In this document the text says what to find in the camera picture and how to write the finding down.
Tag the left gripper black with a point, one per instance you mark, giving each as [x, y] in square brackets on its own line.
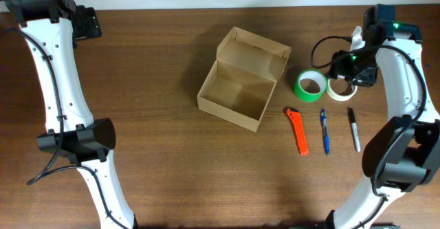
[89, 24]

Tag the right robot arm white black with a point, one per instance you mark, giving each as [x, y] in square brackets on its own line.
[405, 152]

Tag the green tape roll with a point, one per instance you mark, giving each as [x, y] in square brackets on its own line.
[310, 85]

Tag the black white marker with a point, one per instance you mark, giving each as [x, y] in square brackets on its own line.
[354, 129]

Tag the blue pen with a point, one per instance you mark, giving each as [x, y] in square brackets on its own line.
[323, 119]

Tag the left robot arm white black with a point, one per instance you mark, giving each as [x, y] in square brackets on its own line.
[72, 135]

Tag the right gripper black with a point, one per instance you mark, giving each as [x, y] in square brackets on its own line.
[364, 80]

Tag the orange utility knife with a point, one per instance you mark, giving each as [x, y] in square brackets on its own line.
[296, 121]

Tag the brown cardboard box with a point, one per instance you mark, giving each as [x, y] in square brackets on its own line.
[243, 77]

